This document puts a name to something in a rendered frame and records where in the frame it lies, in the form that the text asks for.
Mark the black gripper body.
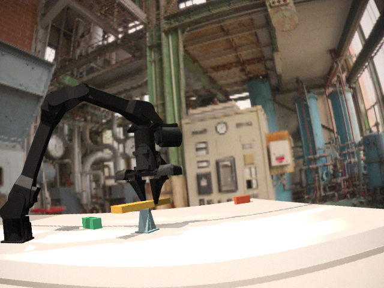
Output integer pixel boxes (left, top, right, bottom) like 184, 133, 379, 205
115, 146, 182, 181

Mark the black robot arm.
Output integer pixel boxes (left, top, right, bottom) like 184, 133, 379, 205
0, 83, 182, 244

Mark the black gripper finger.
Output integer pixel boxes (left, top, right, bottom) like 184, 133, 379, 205
150, 177, 169, 205
127, 179, 146, 202

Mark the orange bar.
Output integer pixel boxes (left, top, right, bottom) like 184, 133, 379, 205
111, 198, 171, 214

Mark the small green block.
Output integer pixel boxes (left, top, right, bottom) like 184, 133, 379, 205
82, 217, 103, 230

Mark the reddish-brown rectangular block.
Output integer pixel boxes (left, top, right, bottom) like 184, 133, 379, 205
234, 195, 250, 205

